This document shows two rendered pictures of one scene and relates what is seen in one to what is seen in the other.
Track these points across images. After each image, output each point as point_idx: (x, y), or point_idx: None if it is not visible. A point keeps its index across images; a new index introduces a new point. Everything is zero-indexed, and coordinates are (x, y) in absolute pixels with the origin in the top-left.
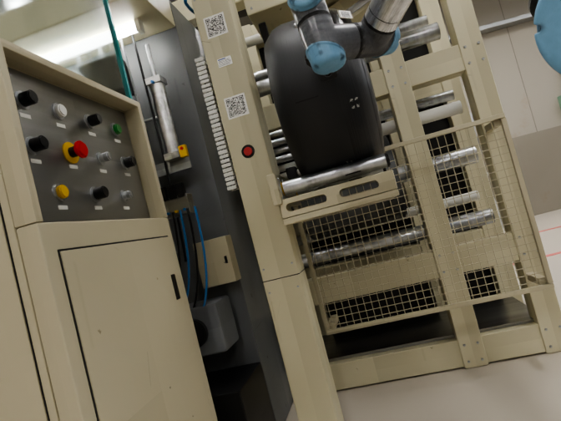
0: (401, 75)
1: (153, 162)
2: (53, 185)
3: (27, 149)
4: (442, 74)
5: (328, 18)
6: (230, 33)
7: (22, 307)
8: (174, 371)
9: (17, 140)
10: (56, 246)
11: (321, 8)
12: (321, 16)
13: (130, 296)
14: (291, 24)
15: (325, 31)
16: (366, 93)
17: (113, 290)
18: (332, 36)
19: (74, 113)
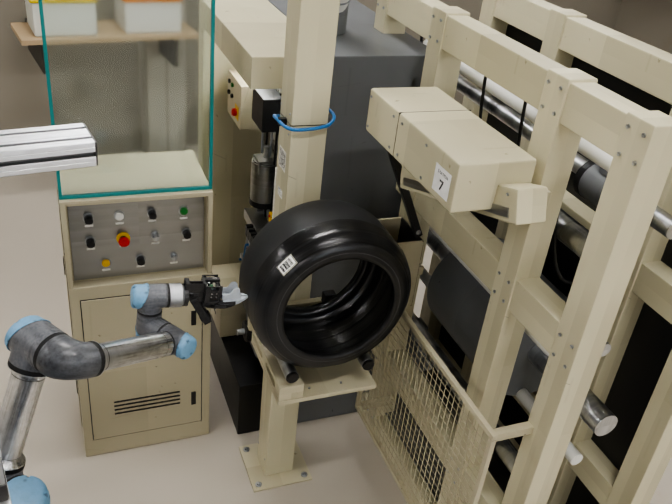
0: (505, 290)
1: (210, 236)
2: (101, 258)
3: (85, 244)
4: (532, 332)
5: (142, 319)
6: (285, 176)
7: (69, 310)
8: (166, 360)
9: (65, 253)
10: (79, 299)
11: (140, 312)
12: (139, 316)
13: (135, 321)
14: (274, 230)
15: (138, 325)
16: (263, 335)
17: (119, 318)
18: (140, 330)
19: (137, 211)
